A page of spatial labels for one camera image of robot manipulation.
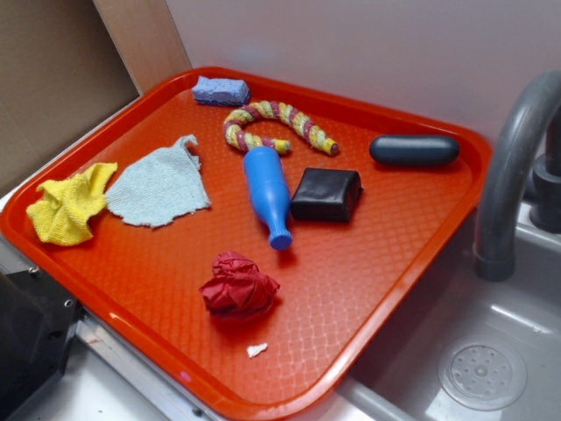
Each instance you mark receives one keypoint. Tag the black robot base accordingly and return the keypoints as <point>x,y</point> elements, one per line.
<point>38,318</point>

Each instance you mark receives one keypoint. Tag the light blue cloth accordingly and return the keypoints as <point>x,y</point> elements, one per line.
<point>160,187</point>

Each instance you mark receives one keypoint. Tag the yellow cloth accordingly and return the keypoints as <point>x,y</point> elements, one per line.
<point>61,216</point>

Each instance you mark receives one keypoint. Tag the blue plastic bottle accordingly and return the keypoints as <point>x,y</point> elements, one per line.
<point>269,194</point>

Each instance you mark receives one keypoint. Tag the orange plastic tray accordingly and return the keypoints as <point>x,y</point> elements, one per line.
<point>339,282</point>

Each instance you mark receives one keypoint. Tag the black square block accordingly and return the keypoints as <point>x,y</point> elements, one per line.
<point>328,195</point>

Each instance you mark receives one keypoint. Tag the crumpled red paper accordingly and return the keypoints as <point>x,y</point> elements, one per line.
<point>238,289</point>

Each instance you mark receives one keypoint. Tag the dark grey oblong capsule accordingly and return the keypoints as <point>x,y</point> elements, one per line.
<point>414,150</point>

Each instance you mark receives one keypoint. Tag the blue sponge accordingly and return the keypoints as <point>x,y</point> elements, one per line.
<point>221,91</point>

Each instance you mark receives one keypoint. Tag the small white paper scrap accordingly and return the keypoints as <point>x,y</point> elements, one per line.
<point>255,350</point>

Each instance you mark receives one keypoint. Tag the grey toy faucet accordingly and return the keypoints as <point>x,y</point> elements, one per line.
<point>521,141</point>

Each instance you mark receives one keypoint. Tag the grey plastic sink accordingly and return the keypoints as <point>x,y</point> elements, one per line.
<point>396,376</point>

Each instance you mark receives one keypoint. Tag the brown cardboard panel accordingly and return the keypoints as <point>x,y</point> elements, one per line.
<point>68,65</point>

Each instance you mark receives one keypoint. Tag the sink drain strainer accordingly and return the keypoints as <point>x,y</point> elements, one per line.
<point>482,373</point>

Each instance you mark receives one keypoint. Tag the braided rope toy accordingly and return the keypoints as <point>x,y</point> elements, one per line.
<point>301,124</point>

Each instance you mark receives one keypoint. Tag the dark grey faucet handle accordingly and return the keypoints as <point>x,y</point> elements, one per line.
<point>545,215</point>

